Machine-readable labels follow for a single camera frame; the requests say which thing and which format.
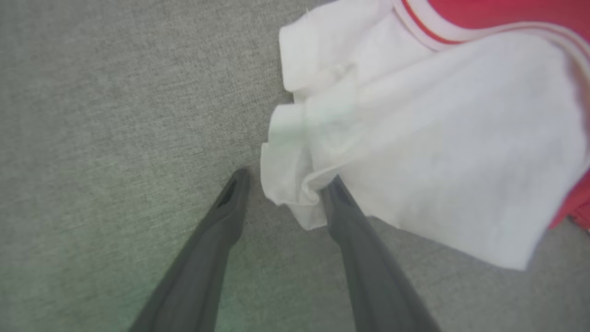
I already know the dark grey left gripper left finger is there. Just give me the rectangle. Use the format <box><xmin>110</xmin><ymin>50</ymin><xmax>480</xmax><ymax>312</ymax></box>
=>
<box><xmin>128</xmin><ymin>168</ymin><xmax>251</xmax><ymax>332</ymax></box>

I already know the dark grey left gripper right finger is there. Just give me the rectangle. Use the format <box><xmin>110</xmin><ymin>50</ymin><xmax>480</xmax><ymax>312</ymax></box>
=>
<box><xmin>322</xmin><ymin>176</ymin><xmax>442</xmax><ymax>332</ymax></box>

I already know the red and white shirt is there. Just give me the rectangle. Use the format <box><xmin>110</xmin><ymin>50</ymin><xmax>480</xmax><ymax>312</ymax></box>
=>
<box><xmin>260</xmin><ymin>0</ymin><xmax>590</xmax><ymax>272</ymax></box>

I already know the grey fabric sofa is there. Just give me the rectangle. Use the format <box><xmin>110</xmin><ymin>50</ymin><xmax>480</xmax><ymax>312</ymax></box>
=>
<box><xmin>0</xmin><ymin>0</ymin><xmax>590</xmax><ymax>332</ymax></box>

